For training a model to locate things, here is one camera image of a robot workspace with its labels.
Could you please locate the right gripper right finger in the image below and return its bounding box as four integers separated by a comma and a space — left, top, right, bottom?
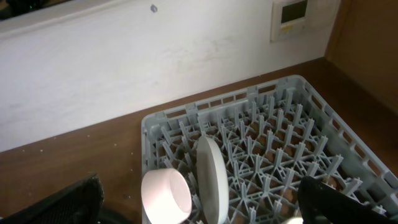
298, 176, 389, 224

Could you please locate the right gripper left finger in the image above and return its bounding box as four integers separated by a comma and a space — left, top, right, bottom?
1, 174, 104, 224

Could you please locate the white bowl with leftovers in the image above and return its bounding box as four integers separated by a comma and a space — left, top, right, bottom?
141, 168, 192, 223

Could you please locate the grey round plate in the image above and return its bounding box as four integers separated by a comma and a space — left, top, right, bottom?
197, 136, 229, 224

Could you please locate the grey plastic dishwasher rack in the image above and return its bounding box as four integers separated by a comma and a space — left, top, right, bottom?
141, 75, 397, 223

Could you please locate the white wall thermostat panel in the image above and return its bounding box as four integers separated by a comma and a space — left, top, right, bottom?
270, 0, 308, 42

